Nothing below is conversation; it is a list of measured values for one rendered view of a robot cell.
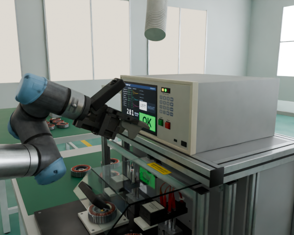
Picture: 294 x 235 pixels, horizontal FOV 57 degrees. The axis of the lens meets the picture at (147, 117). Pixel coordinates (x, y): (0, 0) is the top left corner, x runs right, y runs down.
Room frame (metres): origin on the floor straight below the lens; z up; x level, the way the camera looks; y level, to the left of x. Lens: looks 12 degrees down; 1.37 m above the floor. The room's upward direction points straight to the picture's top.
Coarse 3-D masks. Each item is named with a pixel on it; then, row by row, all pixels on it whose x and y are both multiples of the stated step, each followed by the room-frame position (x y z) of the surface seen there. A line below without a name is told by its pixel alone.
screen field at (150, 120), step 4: (140, 116) 0.96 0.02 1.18; (144, 116) 0.93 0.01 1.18; (148, 116) 0.91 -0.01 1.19; (152, 116) 0.89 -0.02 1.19; (140, 120) 0.96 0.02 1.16; (144, 120) 0.93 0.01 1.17; (148, 120) 0.91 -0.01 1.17; (152, 120) 0.89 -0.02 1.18; (148, 124) 0.91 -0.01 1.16; (152, 124) 0.89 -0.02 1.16; (152, 128) 0.89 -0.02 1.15
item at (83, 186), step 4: (80, 184) 0.66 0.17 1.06; (84, 184) 0.65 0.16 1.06; (80, 188) 0.65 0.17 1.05; (84, 188) 0.63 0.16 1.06; (88, 188) 0.63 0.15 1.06; (84, 192) 0.62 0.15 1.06; (88, 192) 0.61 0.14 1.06; (92, 192) 0.61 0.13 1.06; (88, 196) 0.60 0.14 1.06; (92, 196) 0.59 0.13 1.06; (96, 196) 0.59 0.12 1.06; (92, 200) 0.58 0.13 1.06; (96, 200) 0.58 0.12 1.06; (100, 200) 0.58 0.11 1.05; (96, 204) 0.58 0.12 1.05; (100, 204) 0.58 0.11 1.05; (104, 204) 0.59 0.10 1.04; (100, 208) 0.58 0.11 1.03
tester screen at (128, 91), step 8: (128, 88) 1.03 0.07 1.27; (136, 88) 0.98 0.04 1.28; (144, 88) 0.93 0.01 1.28; (152, 88) 0.89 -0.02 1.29; (128, 96) 1.04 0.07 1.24; (136, 96) 0.98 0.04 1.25; (144, 96) 0.93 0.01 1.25; (152, 96) 0.89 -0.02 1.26; (128, 104) 1.04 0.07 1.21; (136, 104) 0.98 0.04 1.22; (136, 112) 0.98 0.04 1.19; (144, 112) 0.94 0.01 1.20; (144, 128) 0.94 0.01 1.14
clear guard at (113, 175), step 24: (96, 168) 0.75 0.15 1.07; (120, 168) 0.75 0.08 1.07; (144, 168) 0.75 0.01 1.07; (168, 168) 0.75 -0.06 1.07; (96, 192) 0.65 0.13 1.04; (120, 192) 0.60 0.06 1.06; (144, 192) 0.60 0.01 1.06; (168, 192) 0.60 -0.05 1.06; (96, 216) 0.58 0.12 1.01; (120, 216) 0.54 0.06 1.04
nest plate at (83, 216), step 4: (84, 212) 0.98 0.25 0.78; (80, 216) 0.95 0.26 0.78; (84, 216) 0.95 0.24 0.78; (124, 216) 0.95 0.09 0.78; (84, 220) 0.93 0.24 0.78; (88, 220) 0.93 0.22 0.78; (120, 220) 0.93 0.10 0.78; (124, 220) 0.93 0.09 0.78; (128, 220) 0.93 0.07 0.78; (84, 224) 0.91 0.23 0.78; (88, 224) 0.90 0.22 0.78; (92, 224) 0.90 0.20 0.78; (96, 224) 0.90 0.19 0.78; (116, 224) 0.90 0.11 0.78; (120, 224) 0.91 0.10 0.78; (124, 224) 0.92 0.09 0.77; (88, 228) 0.88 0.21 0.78; (92, 228) 0.88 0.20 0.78; (96, 228) 0.88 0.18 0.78; (100, 228) 0.88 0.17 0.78; (92, 232) 0.86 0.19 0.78; (96, 232) 0.86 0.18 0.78; (100, 232) 0.87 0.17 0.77
